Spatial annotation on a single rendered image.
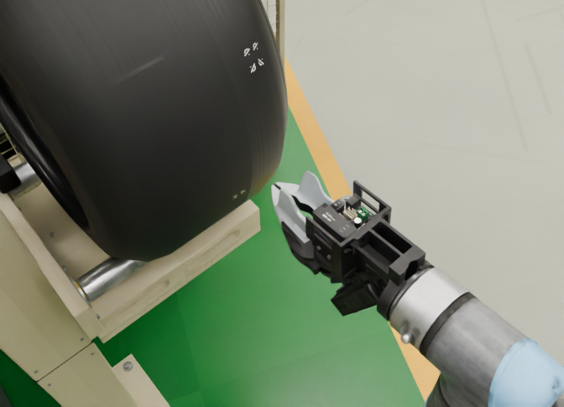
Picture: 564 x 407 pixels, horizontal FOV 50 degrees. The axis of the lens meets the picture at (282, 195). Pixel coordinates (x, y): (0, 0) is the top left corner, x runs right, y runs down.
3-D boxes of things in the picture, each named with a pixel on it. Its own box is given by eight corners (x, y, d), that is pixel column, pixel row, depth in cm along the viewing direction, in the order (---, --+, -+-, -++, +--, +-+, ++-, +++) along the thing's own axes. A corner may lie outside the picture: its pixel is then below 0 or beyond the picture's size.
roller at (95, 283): (65, 279, 97) (75, 294, 101) (79, 296, 95) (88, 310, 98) (235, 168, 110) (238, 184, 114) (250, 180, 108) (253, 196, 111)
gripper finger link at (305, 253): (302, 205, 68) (356, 250, 64) (303, 214, 70) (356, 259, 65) (270, 227, 67) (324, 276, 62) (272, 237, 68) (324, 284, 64)
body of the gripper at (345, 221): (352, 174, 63) (442, 242, 57) (352, 223, 70) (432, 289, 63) (298, 214, 60) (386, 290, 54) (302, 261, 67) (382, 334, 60)
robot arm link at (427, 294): (465, 316, 61) (410, 368, 58) (430, 289, 64) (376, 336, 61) (477, 278, 55) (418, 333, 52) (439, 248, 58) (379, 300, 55)
